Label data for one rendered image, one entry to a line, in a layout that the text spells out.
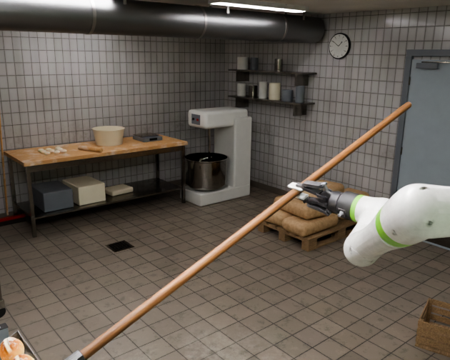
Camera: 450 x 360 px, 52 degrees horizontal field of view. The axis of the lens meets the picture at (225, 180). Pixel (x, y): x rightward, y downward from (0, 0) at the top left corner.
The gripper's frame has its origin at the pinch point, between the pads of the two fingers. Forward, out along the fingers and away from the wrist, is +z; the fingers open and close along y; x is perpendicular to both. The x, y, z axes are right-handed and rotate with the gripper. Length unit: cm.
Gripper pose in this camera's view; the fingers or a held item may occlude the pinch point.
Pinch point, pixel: (297, 191)
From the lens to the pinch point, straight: 172.3
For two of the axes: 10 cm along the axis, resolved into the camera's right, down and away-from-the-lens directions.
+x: 7.2, -4.8, 5.0
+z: -6.4, -2.0, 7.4
